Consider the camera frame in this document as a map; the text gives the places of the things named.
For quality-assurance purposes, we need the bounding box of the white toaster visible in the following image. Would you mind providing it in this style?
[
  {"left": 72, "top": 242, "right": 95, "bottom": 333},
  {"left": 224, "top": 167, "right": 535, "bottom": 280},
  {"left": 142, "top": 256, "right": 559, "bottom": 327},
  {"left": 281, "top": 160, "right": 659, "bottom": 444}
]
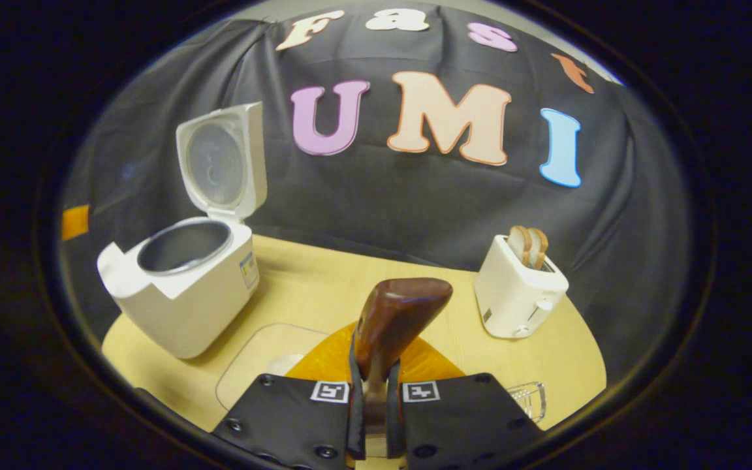
[{"left": 474, "top": 234, "right": 570, "bottom": 339}]

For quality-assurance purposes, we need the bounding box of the brown wooden spoon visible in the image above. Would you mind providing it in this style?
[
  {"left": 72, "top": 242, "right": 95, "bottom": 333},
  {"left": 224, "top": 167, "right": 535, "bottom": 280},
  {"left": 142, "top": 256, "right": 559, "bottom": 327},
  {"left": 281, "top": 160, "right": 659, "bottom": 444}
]
[{"left": 352, "top": 277, "right": 454, "bottom": 452}]

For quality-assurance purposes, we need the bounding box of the white rice cooker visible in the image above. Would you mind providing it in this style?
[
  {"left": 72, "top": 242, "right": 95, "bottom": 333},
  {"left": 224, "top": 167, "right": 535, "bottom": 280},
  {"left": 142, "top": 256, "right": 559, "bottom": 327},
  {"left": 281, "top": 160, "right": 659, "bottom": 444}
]
[{"left": 97, "top": 101, "right": 268, "bottom": 360}]

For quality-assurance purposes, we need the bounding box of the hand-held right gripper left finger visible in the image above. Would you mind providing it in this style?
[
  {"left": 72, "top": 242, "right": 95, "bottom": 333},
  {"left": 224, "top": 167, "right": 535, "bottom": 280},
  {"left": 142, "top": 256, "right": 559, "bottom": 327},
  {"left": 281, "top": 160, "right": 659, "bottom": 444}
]
[{"left": 211, "top": 321, "right": 368, "bottom": 470}]

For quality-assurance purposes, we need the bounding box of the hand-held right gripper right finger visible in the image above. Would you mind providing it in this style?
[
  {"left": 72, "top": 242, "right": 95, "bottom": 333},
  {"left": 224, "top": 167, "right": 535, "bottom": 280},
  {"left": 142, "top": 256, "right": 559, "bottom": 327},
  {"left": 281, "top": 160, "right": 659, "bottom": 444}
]
[{"left": 386, "top": 336, "right": 544, "bottom": 470}]

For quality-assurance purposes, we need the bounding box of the black backdrop cloth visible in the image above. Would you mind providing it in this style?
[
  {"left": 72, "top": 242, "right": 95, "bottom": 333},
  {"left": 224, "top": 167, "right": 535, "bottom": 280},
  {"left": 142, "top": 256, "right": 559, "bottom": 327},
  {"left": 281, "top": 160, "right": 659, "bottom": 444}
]
[{"left": 59, "top": 3, "right": 693, "bottom": 386}]

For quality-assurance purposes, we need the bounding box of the brown bread slice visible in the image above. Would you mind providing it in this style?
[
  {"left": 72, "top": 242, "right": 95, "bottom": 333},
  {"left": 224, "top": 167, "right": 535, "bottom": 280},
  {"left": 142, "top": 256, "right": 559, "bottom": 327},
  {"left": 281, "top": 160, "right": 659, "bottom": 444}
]
[
  {"left": 527, "top": 228, "right": 550, "bottom": 270},
  {"left": 508, "top": 225, "right": 533, "bottom": 267}
]

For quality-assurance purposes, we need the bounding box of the clear chopstick holder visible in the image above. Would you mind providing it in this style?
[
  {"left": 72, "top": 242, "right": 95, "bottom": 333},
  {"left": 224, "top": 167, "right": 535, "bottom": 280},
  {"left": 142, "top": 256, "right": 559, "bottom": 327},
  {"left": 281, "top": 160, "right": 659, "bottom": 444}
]
[{"left": 505, "top": 381, "right": 547, "bottom": 423}]

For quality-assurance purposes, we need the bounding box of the clear plastic container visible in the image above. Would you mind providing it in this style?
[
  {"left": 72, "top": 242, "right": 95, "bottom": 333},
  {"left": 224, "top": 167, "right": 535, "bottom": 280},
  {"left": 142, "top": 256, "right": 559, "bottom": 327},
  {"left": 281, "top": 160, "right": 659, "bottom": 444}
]
[{"left": 215, "top": 322, "right": 331, "bottom": 412}]

